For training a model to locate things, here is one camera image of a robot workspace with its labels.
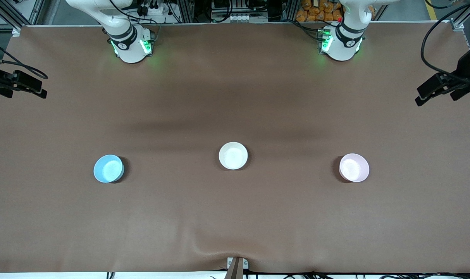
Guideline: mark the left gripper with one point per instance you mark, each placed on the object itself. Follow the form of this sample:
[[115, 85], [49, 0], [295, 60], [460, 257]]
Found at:
[[468, 69]]

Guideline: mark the pink bowl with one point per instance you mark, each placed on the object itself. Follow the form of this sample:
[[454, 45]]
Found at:
[[354, 167]]

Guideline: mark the blue bowl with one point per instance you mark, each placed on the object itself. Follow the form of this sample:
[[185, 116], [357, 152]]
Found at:
[[108, 169]]

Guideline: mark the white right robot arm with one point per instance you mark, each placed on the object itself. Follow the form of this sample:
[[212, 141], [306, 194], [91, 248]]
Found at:
[[130, 50]]

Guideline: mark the white bowl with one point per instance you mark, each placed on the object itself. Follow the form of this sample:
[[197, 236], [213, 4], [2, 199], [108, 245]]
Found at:
[[233, 155]]

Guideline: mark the bag of orange items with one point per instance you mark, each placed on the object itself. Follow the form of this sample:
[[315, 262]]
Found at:
[[316, 11]]

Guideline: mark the white power strip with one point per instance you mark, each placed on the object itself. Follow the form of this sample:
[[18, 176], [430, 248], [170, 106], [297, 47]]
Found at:
[[153, 9]]

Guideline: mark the grey control box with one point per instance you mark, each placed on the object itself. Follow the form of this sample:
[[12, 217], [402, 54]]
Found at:
[[238, 11]]

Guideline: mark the brown table cover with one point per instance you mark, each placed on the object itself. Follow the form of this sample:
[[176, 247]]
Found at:
[[234, 217]]

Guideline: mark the aluminium frame rail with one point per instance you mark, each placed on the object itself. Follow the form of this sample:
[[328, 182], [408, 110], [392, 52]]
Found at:
[[461, 19], [10, 15]]

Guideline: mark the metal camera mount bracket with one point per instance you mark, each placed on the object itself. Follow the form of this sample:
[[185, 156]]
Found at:
[[236, 267]]

